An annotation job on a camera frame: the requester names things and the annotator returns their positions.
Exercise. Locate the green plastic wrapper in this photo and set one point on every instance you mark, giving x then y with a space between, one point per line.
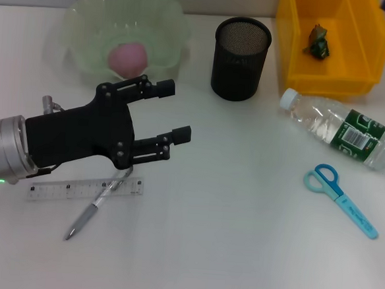
318 44

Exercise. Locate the black mesh pen cup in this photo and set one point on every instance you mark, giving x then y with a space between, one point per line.
237 75

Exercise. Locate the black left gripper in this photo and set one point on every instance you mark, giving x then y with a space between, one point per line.
81 133

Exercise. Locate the yellow plastic bin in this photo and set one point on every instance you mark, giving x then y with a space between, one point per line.
332 81

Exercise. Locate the blue scissors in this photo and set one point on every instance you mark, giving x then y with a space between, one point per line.
356 217

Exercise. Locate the clear grey pen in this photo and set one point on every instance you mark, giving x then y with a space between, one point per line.
92 207

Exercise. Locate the clear water bottle green label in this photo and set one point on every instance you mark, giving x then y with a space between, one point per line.
313 116

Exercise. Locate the transparent ruler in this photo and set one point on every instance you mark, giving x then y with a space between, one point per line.
60 188

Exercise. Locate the green translucent fruit bowl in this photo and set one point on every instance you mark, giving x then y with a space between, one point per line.
89 18

